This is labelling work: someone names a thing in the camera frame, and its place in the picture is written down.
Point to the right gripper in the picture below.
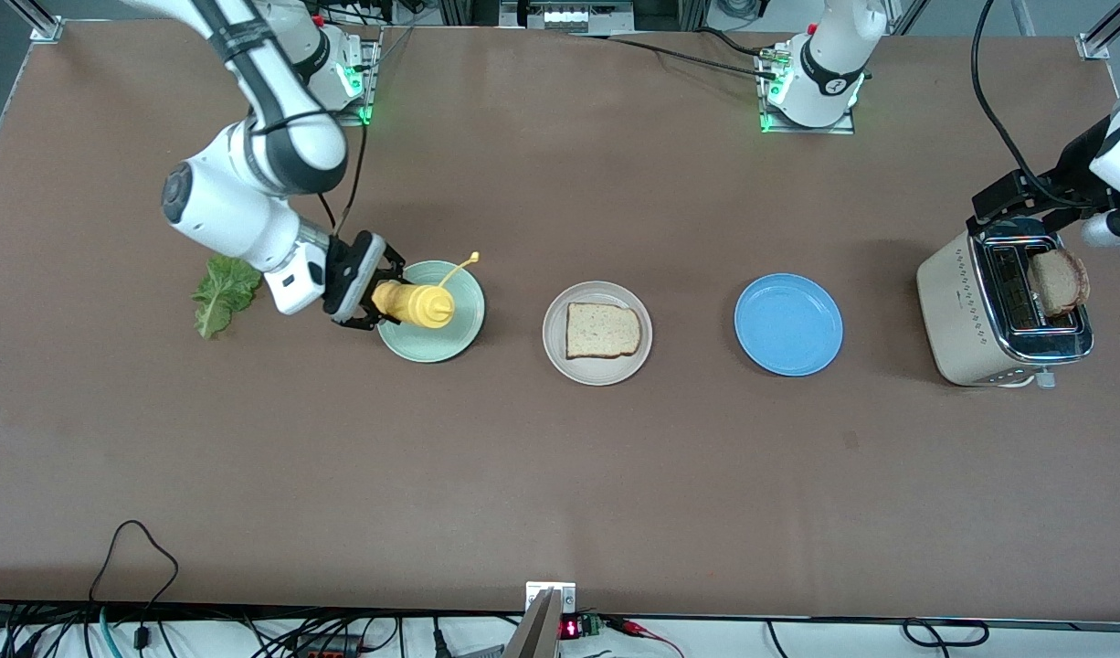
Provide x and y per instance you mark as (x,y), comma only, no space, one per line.
(343,271)

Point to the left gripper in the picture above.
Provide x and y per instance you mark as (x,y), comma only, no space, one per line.
(1074,161)

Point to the yellow squeeze bottle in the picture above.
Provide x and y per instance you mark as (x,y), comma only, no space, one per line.
(423,306)

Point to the green lettuce leaf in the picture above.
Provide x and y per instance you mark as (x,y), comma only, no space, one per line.
(222,292)

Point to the brown-crust bread slice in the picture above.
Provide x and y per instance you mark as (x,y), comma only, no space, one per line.
(601,331)
(1058,279)

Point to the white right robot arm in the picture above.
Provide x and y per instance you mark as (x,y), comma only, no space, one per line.
(222,210)

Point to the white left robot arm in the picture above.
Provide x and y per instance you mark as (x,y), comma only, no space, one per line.
(829,55)

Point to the pale green plate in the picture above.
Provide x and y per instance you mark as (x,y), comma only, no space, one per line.
(432,345)

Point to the beige plate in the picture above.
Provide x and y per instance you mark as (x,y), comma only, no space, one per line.
(597,375)

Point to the blue plate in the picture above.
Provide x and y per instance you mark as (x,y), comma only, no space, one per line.
(788,324)

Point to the beige toaster chrome top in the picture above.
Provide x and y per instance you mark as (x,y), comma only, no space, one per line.
(957,320)

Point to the grey equipment box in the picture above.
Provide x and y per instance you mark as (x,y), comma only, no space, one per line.
(569,16)

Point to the red digit display module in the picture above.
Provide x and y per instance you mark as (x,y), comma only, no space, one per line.
(571,629)

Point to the red black clip leads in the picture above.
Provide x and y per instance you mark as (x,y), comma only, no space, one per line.
(633,626)

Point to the aluminium corner bracket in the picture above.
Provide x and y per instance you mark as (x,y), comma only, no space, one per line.
(1094,46)
(44,27)

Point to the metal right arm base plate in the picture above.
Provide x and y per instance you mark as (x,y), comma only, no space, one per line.
(370,91)

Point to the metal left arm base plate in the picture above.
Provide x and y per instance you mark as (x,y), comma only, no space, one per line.
(807,131)

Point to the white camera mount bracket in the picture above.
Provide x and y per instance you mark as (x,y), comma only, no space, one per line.
(565,599)

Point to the grey aluminium camera post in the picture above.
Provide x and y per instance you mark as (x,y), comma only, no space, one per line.
(534,635)

